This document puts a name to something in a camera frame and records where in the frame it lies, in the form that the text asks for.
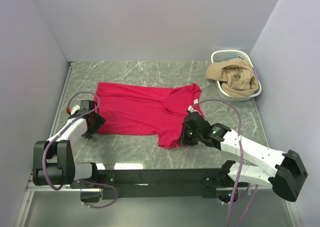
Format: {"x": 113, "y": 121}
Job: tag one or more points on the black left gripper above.
{"x": 99, "y": 121}

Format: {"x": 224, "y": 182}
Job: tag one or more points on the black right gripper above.
{"x": 184, "y": 139}

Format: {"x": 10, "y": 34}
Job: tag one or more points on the red t-shirt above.
{"x": 145, "y": 111}

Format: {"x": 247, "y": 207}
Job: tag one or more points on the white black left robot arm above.
{"x": 53, "y": 161}

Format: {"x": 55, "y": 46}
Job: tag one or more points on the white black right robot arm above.
{"x": 283, "y": 172}

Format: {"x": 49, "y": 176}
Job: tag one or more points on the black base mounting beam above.
{"x": 151, "y": 183}

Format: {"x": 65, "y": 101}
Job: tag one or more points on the tan t-shirt in basket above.
{"x": 236, "y": 75}

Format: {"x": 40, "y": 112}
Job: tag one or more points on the white perforated laundry basket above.
{"x": 224, "y": 55}

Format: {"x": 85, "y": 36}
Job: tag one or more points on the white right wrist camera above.
{"x": 190, "y": 110}

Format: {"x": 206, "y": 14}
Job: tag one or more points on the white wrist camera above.
{"x": 190, "y": 110}
{"x": 72, "y": 110}

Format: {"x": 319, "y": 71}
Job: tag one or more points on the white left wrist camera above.
{"x": 72, "y": 110}

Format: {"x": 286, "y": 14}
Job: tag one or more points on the aluminium frame rail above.
{"x": 47, "y": 187}

